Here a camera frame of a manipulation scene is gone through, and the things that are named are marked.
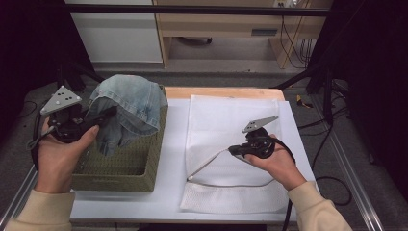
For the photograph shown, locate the aluminium rail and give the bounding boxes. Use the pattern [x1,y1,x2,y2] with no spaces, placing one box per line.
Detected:
[0,163,38,230]
[309,95,386,231]

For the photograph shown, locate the blue denim jeans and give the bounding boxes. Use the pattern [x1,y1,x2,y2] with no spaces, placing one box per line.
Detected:
[86,74,168,157]

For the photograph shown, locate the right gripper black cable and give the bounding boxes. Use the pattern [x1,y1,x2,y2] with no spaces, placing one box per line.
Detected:
[272,137,296,231]

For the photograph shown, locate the dark curtain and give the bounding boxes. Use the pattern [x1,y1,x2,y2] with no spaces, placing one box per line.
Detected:
[307,0,408,193]
[0,0,94,142]

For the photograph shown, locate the person's left hand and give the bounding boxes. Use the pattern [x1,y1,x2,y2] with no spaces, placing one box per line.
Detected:
[34,118,100,195]

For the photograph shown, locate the white power strip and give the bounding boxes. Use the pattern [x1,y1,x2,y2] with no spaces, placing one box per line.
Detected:
[272,0,301,9]

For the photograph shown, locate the black horizontal frame bar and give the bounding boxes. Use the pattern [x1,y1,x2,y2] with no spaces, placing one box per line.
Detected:
[62,3,331,17]

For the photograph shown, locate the white table cover sheet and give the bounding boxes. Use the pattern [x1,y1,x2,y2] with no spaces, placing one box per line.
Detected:
[69,98,317,224]

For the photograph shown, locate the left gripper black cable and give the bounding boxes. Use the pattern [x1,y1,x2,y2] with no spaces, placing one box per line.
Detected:
[27,107,61,171]

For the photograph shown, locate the long black floor cable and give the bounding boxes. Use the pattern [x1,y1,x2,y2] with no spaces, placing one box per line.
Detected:
[297,107,354,207]

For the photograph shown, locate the green woven basket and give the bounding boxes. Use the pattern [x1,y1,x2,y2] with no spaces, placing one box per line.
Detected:
[70,84,169,193]

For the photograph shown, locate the black metal stand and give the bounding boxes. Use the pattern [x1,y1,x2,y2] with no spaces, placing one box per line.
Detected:
[270,61,350,126]
[56,61,109,94]

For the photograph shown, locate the white mesh laundry bag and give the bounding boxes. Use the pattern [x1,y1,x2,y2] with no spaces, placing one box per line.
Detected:
[179,94,290,215]

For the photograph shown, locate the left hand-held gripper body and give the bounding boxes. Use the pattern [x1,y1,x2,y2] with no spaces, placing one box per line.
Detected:
[39,85,97,143]

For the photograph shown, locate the black hanging cable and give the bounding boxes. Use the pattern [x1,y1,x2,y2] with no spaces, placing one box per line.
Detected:
[279,14,306,69]

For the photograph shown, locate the white cabinet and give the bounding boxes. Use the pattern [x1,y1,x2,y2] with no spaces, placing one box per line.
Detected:
[64,0,164,64]

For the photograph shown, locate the person's right hand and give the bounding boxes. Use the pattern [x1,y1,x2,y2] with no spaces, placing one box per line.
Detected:
[244,134,307,192]

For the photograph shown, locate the short black floor cable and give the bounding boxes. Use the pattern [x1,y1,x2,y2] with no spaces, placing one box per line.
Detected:
[18,100,38,119]

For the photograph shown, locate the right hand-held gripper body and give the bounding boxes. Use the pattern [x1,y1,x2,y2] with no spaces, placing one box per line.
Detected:
[242,115,279,160]

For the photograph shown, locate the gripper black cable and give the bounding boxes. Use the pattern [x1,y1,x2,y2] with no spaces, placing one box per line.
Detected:
[272,137,296,231]
[27,107,61,171]

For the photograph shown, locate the light wooden desk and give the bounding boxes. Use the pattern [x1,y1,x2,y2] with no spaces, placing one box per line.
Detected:
[153,0,333,70]

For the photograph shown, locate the yellow and black tool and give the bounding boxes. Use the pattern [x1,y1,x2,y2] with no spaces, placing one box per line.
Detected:
[296,94,314,110]

